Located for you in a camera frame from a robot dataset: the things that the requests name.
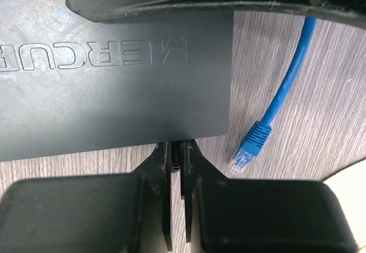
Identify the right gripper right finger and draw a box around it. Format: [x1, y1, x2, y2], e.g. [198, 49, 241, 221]
[180, 140, 358, 252]

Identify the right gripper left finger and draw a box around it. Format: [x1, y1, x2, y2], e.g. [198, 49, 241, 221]
[1, 143, 172, 252]

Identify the blue ethernet cable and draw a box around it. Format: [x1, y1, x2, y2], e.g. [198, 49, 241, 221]
[227, 15, 319, 176]

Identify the black network switch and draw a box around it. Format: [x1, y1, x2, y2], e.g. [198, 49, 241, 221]
[1, 0, 233, 161]

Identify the peach bucket hat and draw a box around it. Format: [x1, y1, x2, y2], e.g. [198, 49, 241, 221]
[324, 160, 365, 252]

